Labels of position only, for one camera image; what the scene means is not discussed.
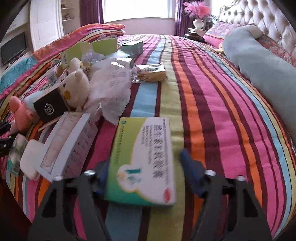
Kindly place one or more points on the floral pink pillow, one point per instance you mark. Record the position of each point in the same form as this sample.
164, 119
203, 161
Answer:
215, 35

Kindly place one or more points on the teal long plush pillow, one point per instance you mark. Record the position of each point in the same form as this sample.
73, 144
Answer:
273, 77

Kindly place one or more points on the folded colourful quilt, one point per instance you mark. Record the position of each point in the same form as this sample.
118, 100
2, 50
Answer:
17, 73

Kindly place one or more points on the lime green box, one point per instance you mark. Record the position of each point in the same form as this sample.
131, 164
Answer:
105, 47

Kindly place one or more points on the white lilac carton box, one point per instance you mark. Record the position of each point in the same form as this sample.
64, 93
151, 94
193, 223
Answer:
67, 146

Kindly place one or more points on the purple right curtain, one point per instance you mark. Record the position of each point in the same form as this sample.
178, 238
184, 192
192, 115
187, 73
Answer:
182, 20

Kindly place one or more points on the yellow snack packet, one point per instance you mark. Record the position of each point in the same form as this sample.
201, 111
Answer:
148, 73

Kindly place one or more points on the white plush bear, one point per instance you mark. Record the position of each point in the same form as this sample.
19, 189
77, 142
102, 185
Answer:
75, 87

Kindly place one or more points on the tufted beige headboard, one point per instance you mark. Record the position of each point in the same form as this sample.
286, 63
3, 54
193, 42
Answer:
267, 16

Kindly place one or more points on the crumpled white plastic bag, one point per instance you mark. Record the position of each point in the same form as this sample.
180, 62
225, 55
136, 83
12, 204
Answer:
109, 90

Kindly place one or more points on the white wall shelf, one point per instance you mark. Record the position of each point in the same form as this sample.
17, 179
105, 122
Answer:
67, 10

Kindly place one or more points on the black logo box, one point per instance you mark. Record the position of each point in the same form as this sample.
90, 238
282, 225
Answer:
50, 105

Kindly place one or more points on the purple curtain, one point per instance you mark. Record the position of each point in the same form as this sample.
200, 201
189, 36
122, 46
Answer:
182, 20
91, 12

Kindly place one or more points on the green white medicine box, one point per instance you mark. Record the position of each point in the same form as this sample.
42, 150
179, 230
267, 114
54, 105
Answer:
141, 169

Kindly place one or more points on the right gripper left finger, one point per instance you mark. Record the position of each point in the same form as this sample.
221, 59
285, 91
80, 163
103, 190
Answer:
54, 219

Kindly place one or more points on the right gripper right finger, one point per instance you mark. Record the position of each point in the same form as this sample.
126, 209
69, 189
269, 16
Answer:
230, 209

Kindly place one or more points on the striped colourful bedspread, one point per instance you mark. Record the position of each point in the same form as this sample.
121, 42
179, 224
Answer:
215, 113

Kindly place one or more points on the pink plush toy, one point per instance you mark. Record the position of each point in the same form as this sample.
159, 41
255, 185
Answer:
24, 116

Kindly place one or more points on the purple left curtain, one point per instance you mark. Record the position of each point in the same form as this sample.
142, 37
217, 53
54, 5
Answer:
91, 12

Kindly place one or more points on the teal small box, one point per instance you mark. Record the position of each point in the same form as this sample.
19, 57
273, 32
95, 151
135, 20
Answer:
133, 47

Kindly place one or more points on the pink flowers white vase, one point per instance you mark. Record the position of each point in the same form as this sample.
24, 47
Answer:
199, 11

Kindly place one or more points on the black television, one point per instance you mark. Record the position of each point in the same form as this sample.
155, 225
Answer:
13, 48

